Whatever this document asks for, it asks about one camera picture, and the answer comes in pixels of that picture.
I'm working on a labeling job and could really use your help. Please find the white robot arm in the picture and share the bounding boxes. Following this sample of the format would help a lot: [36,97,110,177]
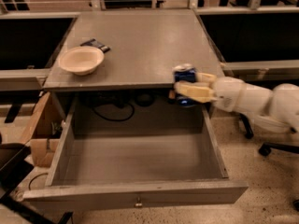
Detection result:
[174,73,299,133]

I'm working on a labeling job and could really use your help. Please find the blue pepsi can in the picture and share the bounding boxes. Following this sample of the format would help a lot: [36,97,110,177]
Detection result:
[173,63,197,107]

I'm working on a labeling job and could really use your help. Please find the metal drawer knob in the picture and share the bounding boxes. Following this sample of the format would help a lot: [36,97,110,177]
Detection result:
[135,197,143,208]

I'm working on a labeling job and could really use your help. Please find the black table leg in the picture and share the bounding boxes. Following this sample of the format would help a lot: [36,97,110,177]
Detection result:
[239,114,254,139]

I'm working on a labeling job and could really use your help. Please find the black cable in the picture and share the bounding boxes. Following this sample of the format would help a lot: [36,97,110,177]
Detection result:
[92,93,136,122]

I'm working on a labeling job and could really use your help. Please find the brown cardboard box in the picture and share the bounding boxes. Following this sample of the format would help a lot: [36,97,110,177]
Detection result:
[19,92,63,168]

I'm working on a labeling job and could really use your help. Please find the white paper bowl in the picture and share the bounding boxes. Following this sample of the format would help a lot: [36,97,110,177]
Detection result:
[58,46,105,76]

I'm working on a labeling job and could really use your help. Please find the dark snack packet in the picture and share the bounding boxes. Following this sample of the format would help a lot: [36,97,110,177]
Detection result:
[80,38,110,53]

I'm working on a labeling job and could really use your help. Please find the grey cabinet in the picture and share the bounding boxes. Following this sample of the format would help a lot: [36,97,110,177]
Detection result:
[42,8,228,119]

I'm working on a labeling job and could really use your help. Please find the black office chair base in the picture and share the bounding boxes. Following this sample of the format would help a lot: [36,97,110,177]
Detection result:
[258,129,299,212]

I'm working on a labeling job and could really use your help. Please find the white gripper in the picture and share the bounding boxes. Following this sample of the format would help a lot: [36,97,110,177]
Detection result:
[174,72,245,112]

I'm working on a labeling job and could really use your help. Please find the black chair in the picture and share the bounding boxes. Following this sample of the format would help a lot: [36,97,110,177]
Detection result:
[0,143,73,224]

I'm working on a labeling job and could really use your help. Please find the open grey top drawer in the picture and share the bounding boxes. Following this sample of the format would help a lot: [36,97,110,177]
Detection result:
[23,97,248,211]

